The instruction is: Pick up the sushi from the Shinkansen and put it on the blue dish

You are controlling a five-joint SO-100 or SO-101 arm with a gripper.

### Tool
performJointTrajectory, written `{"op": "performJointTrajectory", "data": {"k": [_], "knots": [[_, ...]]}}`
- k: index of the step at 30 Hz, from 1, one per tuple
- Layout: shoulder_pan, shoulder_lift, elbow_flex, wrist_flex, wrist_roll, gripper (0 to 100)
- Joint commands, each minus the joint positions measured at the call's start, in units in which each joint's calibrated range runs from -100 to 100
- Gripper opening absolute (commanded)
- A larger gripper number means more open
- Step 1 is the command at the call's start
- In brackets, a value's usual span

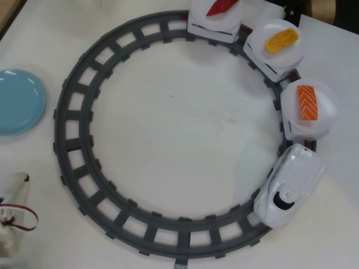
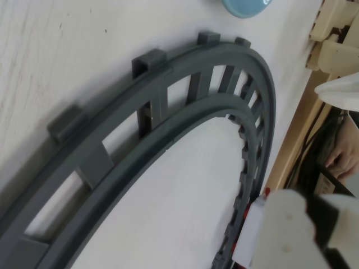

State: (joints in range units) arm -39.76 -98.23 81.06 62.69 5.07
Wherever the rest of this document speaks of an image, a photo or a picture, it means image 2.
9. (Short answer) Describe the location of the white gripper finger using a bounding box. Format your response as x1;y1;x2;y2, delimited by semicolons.
319;193;359;269
251;188;316;269

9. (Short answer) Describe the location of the blue round dish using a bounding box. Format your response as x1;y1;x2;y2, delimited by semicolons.
220;0;274;19

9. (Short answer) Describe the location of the bare person hand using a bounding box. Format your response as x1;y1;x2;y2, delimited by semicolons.
325;139;359;180

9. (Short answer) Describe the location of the white toy train car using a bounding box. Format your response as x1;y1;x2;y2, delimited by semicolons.
231;187;270;267

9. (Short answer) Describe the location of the gray circular toy train track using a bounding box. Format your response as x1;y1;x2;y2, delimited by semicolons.
0;30;278;269

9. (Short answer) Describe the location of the cream wooden furniture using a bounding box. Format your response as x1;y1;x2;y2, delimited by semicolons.
304;0;359;77

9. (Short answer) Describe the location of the black cable bundle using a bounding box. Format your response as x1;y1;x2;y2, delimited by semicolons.
283;103;342;194

